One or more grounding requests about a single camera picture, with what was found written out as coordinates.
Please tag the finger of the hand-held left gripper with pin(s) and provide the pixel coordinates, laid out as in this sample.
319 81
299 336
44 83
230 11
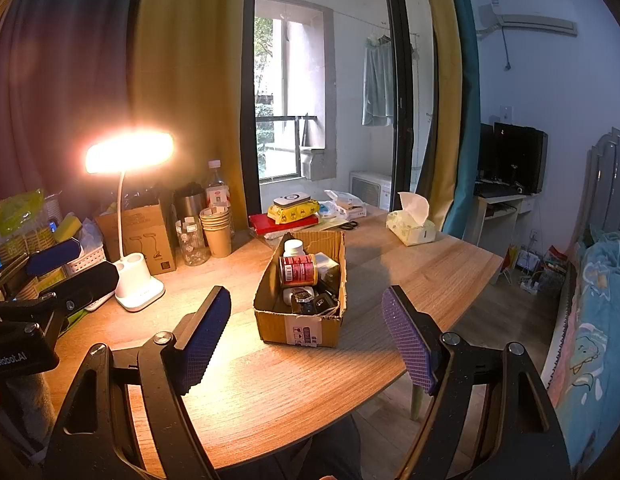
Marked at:
54 252
92 282

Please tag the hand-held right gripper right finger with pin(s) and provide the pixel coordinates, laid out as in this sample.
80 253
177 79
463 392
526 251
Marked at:
410 340

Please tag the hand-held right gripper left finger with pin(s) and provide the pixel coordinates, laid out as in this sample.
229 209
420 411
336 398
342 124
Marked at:
204 345

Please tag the black car key fob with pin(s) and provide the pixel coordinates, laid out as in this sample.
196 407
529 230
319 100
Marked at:
322 304

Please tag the cardboard box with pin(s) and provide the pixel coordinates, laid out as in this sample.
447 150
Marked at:
300 327

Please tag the white earbuds case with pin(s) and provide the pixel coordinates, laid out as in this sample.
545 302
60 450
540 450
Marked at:
290 297

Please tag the white charger adapter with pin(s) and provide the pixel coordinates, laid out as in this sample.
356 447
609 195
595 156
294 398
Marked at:
326 265

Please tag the red tin can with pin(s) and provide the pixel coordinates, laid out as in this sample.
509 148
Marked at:
297 270

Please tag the white pill bottle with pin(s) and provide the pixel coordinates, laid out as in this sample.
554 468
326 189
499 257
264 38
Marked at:
294 247

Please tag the person's left forearm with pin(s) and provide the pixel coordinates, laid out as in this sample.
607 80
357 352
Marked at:
27 410

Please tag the white plastic basket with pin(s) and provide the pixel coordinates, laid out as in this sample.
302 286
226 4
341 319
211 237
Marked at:
87 260

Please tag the yellow sponge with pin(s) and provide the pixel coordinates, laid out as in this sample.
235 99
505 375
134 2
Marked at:
68 227

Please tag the white desk lamp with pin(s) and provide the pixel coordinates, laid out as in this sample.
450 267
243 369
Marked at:
139 285

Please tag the yellow green packet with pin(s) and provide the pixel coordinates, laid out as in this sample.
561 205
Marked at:
17 212

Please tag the brown lamp carton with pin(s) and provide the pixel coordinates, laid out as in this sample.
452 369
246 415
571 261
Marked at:
149 235

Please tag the printed glass jar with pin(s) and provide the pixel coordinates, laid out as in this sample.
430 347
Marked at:
192 247

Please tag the stack of brown paper cups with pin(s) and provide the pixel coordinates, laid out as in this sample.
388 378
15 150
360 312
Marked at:
219 240

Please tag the pale yellow tissue pack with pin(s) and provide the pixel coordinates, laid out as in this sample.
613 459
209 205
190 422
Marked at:
412 230

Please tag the steel tumbler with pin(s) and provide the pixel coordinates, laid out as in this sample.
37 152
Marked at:
189 205

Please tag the black scissors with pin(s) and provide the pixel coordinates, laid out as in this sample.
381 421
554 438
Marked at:
350 225

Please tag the white power strip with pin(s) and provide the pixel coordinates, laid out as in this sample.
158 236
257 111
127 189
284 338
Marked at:
529 286

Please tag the person's dark trousers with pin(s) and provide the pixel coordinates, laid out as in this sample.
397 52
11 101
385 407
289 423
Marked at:
335 450

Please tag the white computer desk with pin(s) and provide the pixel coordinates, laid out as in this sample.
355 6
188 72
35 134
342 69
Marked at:
477 225

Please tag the red flat box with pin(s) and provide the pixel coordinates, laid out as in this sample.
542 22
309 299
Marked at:
260 222

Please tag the blue white packet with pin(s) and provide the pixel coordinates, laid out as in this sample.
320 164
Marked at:
329 208

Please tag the yellow wipes packet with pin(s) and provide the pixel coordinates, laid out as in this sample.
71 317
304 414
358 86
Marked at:
295 215

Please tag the clear plastic water bottle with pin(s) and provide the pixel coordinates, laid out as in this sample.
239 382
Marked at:
217 185

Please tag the teal curtain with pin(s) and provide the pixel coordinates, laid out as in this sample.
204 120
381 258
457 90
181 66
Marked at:
467 135
54 85

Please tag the grey white flat device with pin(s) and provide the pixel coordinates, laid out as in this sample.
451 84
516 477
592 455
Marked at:
290 200

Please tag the black keyboard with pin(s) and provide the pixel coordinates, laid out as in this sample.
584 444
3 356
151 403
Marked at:
495 191

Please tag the blue printed blanket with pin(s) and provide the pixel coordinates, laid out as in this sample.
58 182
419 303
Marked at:
600 335

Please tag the black computer case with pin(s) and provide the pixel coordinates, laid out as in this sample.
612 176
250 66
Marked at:
485 152

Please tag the black monitor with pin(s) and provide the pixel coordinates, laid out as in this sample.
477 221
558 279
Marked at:
520 155

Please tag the yellow curtain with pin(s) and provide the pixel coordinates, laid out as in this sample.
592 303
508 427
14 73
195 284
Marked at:
440 85
189 60

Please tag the balcony railing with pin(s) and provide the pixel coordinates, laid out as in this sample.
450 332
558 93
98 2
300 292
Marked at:
290 118

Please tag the grey bed headboard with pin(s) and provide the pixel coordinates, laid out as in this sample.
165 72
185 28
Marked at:
605 185

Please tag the hanging grey garment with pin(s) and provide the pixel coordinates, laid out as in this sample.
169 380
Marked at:
377 85

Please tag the white wall socket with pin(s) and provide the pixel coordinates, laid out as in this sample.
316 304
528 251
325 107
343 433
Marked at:
505 114

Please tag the black sliding door frame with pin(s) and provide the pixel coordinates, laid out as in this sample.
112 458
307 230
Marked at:
247 85

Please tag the white wall air conditioner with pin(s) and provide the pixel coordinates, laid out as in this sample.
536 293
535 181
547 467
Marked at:
535 22

